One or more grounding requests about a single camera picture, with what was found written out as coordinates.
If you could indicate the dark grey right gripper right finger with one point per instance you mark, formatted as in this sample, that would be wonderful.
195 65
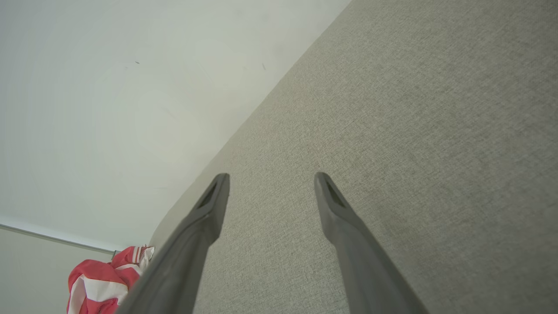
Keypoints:
370 270

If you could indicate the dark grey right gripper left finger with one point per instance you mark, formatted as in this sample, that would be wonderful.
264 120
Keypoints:
183 261

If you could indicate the red shirt with white sleeves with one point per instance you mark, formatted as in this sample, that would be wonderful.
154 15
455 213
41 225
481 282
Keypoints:
100 288

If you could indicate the white partition panel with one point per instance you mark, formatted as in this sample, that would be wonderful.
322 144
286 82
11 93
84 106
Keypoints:
30 279

